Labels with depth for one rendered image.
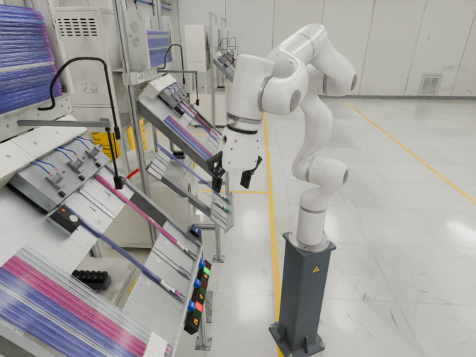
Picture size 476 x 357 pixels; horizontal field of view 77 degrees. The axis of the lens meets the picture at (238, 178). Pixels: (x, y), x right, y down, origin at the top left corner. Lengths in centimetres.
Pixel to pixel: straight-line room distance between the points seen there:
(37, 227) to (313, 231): 103
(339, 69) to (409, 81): 842
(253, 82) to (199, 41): 482
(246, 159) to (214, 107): 481
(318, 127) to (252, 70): 53
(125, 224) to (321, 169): 165
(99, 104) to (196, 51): 355
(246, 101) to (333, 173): 65
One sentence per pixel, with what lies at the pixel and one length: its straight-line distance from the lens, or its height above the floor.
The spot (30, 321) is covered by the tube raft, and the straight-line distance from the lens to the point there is 87.
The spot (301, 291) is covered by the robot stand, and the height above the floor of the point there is 47.
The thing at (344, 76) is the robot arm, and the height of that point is 147.
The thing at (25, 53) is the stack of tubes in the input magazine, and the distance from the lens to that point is 114.
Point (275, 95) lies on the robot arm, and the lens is 64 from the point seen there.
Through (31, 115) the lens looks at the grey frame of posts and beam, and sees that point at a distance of 117.
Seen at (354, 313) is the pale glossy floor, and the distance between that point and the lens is 219.
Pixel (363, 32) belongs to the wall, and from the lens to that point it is 886.
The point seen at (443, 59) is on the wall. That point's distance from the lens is 972.
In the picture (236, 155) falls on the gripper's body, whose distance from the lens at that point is 71.
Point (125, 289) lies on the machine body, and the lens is 146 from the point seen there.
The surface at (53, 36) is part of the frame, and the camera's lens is 130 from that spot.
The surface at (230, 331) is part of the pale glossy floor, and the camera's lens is 198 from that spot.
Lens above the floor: 158
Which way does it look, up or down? 26 degrees down
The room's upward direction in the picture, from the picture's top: straight up
